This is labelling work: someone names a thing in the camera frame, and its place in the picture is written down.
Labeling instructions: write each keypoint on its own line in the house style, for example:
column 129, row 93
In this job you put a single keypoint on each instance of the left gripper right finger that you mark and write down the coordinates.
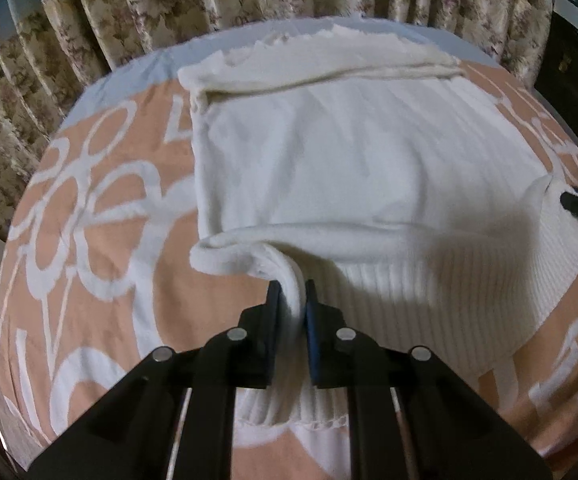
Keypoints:
column 410, row 416

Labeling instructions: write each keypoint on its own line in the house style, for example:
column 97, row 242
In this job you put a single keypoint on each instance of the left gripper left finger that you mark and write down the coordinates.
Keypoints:
column 174, row 411

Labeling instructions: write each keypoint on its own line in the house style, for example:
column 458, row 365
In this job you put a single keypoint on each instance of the white knit sweater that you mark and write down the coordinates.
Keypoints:
column 372, row 166

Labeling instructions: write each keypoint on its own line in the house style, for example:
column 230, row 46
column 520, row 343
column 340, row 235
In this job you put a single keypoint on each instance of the dark cabinet with light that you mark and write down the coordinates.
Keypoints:
column 557, row 80

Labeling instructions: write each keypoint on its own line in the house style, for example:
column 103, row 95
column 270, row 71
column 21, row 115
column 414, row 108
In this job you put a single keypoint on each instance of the orange white patterned blanket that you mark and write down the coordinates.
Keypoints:
column 96, row 274

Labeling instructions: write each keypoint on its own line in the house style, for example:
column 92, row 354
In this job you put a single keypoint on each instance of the light blue bed sheet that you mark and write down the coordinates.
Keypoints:
column 163, row 64

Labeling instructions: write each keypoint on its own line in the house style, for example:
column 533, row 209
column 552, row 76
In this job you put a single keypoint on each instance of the floral beige curtain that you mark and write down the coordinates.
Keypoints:
column 51, row 50

